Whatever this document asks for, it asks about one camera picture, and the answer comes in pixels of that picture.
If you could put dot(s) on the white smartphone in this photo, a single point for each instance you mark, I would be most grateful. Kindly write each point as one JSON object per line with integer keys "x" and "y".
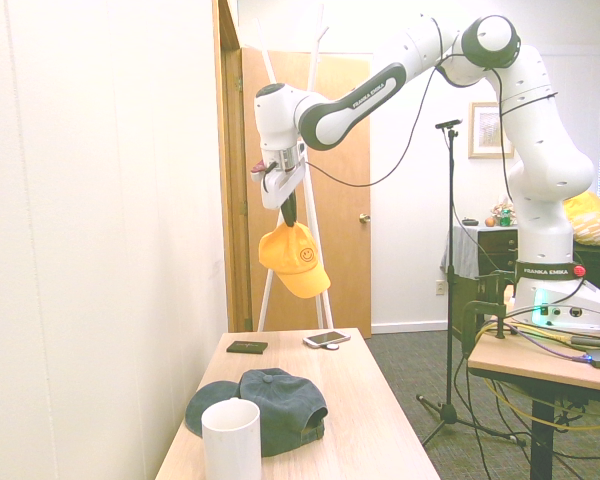
{"x": 327, "y": 338}

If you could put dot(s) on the small black bowl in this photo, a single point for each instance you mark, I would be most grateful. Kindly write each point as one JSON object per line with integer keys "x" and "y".
{"x": 469, "y": 220}

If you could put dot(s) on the white wall outlet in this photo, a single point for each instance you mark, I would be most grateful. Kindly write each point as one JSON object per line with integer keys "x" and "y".
{"x": 439, "y": 288}

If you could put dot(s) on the dark blue denim cap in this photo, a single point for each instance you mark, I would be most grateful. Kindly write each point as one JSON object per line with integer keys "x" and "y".
{"x": 280, "y": 400}

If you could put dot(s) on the black bar camera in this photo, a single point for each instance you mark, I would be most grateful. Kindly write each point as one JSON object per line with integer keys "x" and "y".
{"x": 448, "y": 123}

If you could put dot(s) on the grey draped cloth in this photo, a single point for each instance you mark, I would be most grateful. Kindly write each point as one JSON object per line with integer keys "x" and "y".
{"x": 461, "y": 250}

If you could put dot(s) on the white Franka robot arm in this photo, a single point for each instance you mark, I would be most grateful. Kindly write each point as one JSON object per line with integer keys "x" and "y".
{"x": 540, "y": 165}

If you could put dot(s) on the yellow smiley baseball cap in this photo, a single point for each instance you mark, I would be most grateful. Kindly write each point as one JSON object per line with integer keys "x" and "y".
{"x": 292, "y": 260}

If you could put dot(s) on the dark wooden dresser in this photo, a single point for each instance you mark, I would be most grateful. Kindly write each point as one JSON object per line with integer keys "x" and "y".
{"x": 497, "y": 245}

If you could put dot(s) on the brass door knob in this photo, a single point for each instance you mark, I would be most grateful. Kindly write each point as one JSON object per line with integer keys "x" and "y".
{"x": 364, "y": 218}

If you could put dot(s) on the small orange fruit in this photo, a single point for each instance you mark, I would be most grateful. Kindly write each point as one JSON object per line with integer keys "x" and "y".
{"x": 489, "y": 222}

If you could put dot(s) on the white cylindrical cup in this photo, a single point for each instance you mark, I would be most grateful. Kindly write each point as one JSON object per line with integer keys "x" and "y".
{"x": 231, "y": 440}

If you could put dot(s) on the brown wooden door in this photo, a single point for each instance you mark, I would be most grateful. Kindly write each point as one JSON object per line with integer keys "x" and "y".
{"x": 350, "y": 260}

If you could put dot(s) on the black metal table leg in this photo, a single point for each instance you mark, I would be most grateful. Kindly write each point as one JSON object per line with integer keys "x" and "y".
{"x": 541, "y": 435}

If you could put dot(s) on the black metal clamp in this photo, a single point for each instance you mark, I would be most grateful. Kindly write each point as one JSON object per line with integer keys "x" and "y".
{"x": 482, "y": 305}

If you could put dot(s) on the dried flower decoration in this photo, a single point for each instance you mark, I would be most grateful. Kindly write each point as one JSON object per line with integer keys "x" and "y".
{"x": 504, "y": 204}

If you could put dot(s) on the yellow bag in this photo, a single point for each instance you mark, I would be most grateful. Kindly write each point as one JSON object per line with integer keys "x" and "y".
{"x": 592, "y": 222}

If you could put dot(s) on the wooden door frame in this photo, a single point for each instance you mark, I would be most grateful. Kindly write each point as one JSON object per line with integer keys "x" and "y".
{"x": 230, "y": 200}

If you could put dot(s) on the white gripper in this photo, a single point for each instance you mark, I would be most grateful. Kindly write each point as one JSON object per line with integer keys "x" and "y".
{"x": 280, "y": 187}

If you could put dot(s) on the black flat wallet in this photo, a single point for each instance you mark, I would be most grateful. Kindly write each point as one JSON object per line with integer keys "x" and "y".
{"x": 247, "y": 347}

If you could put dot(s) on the white wooden coat rack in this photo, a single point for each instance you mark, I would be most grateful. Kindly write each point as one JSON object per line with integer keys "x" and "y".
{"x": 314, "y": 80}

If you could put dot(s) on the framed wall picture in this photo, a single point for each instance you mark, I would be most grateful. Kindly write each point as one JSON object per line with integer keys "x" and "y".
{"x": 485, "y": 130}

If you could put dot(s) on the black tripod stand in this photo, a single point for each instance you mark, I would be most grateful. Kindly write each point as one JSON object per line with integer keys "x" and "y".
{"x": 450, "y": 300}

